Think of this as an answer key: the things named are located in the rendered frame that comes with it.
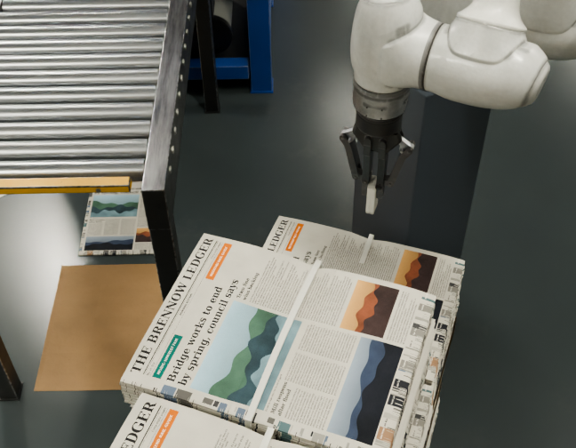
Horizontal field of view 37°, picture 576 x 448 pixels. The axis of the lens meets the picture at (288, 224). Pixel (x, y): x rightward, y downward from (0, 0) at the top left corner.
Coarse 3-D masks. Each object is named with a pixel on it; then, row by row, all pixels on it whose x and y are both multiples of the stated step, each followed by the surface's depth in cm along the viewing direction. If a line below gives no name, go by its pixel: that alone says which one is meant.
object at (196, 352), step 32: (192, 256) 129; (224, 256) 129; (256, 256) 129; (288, 256) 130; (192, 288) 125; (224, 288) 125; (256, 288) 125; (160, 320) 122; (192, 320) 121; (224, 320) 121; (256, 320) 122; (160, 352) 118; (192, 352) 118; (224, 352) 118; (128, 384) 115; (160, 384) 114; (192, 384) 114; (224, 384) 114; (224, 416) 112
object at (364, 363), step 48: (336, 288) 125; (384, 288) 125; (336, 336) 119; (384, 336) 119; (432, 336) 128; (288, 384) 114; (336, 384) 114; (384, 384) 114; (288, 432) 109; (336, 432) 109; (384, 432) 109
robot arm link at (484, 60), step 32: (480, 0) 120; (512, 0) 119; (448, 32) 122; (480, 32) 118; (512, 32) 118; (448, 64) 121; (480, 64) 119; (512, 64) 118; (544, 64) 119; (448, 96) 124; (480, 96) 121; (512, 96) 120
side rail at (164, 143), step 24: (192, 0) 236; (168, 24) 219; (192, 24) 235; (168, 48) 212; (168, 72) 205; (168, 96) 199; (168, 120) 193; (168, 144) 187; (144, 168) 182; (168, 168) 183; (144, 192) 177; (168, 192) 183; (168, 216) 183
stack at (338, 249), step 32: (288, 224) 166; (320, 224) 166; (320, 256) 160; (352, 256) 160; (384, 256) 160; (416, 256) 160; (448, 256) 160; (416, 288) 154; (448, 288) 154; (448, 320) 150; (416, 416) 137
